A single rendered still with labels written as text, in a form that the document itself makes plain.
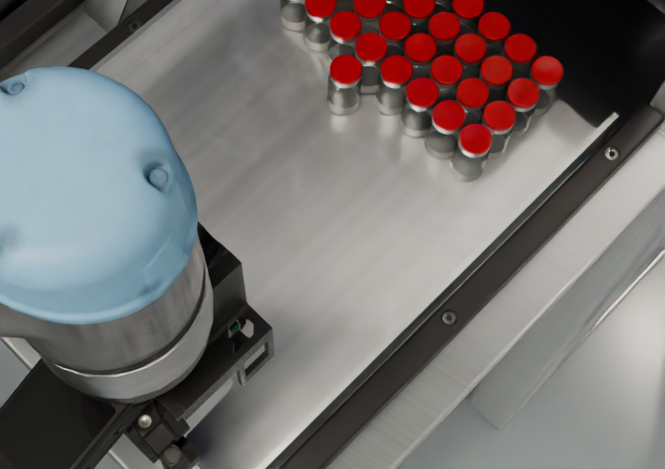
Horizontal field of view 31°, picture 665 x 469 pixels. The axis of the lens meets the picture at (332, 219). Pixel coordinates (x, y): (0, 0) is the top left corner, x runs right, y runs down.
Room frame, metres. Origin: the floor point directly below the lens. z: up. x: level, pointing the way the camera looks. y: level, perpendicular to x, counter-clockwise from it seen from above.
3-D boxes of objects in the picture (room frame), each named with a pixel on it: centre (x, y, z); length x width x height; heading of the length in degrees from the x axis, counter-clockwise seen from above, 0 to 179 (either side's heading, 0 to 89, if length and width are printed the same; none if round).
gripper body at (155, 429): (0.14, 0.08, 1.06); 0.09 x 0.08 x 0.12; 140
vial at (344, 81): (0.36, 0.00, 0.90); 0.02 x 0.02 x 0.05
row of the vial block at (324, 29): (0.37, -0.02, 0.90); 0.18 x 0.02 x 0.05; 49
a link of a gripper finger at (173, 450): (0.11, 0.08, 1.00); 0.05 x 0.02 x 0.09; 50
